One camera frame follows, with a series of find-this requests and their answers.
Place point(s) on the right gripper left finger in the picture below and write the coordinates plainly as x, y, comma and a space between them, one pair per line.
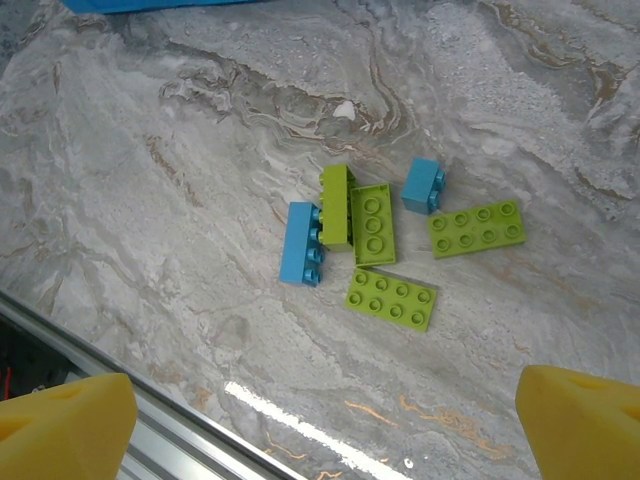
60, 430

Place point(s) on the long blue lego brick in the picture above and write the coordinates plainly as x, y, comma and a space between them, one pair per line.
299, 245

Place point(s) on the small blue lego brick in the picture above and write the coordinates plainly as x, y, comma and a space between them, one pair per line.
420, 187

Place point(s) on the blue plastic bin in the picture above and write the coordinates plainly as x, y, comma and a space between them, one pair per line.
160, 5

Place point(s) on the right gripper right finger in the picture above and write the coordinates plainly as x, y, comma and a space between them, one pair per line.
585, 430

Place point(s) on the green lego brick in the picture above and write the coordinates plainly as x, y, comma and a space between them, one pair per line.
336, 207
372, 225
477, 229
390, 300

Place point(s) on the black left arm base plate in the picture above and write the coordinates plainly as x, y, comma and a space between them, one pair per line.
30, 357

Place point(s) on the wide aluminium base rail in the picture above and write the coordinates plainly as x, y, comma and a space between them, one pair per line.
175, 440

